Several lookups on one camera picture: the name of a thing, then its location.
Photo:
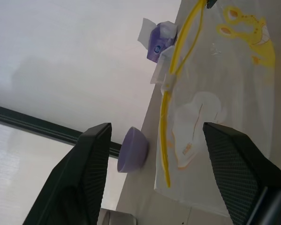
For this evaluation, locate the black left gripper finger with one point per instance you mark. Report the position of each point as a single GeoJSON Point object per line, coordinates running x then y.
{"type": "Point", "coordinates": [70, 182]}
{"type": "Point", "coordinates": [238, 173]}

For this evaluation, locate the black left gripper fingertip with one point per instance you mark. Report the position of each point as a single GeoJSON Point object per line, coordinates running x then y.
{"type": "Point", "coordinates": [211, 2]}

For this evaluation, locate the purple bowl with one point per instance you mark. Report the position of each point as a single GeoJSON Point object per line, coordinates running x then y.
{"type": "Point", "coordinates": [132, 153]}

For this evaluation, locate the clear plastic bag yellow zipper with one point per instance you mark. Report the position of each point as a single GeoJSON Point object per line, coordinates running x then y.
{"type": "Point", "coordinates": [224, 93]}

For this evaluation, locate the silver robot body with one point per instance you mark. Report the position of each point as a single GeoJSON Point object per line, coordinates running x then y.
{"type": "Point", "coordinates": [115, 216]}

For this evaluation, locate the black window frame bar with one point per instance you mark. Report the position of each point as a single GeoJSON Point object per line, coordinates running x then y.
{"type": "Point", "coordinates": [37, 125]}

